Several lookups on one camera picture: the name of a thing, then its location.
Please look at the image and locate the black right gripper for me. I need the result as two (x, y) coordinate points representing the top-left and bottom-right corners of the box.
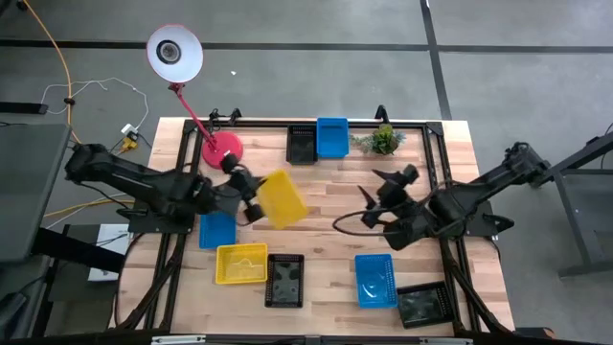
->
(357, 164), (421, 230)

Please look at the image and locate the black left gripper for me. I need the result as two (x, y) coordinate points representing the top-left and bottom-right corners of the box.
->
(210, 152), (265, 224)

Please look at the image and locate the black plastic basket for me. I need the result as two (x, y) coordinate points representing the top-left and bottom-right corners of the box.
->
(396, 281), (456, 330)
(285, 125), (319, 166)
(263, 253), (306, 309)

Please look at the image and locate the potted green succulent plant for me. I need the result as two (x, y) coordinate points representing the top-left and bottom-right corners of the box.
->
(349, 123), (407, 156)

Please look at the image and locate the red desk lamp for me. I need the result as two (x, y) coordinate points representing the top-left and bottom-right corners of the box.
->
(146, 23), (244, 171)

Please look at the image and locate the blue plastic basket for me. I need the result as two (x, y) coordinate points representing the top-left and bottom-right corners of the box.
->
(353, 253), (399, 310)
(198, 212), (238, 250)
(315, 117), (351, 160)

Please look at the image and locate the white box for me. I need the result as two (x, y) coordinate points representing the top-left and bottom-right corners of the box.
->
(87, 223), (133, 283)

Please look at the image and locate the grey metal table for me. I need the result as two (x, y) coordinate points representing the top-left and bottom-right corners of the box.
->
(535, 129), (613, 279)

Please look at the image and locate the grey desk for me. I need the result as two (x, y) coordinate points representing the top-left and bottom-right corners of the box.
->
(0, 123), (73, 264)

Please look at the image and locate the black floor bar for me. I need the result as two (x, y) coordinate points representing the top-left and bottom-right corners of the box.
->
(0, 101), (50, 116)

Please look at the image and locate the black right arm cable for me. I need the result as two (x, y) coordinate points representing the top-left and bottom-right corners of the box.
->
(331, 208), (435, 237)

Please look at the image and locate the black aluminium table frame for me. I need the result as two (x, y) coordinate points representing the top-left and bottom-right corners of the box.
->
(112, 118), (516, 336)

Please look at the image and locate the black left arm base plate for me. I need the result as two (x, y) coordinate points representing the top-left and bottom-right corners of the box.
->
(126, 210), (196, 236)

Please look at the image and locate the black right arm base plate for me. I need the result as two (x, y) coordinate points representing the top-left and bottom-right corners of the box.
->
(464, 200), (516, 239)

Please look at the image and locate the white floor cable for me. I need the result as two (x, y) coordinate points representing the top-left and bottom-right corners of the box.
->
(40, 77), (150, 131)

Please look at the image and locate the orange floor cable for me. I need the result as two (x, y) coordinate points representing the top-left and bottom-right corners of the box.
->
(21, 0), (138, 219)

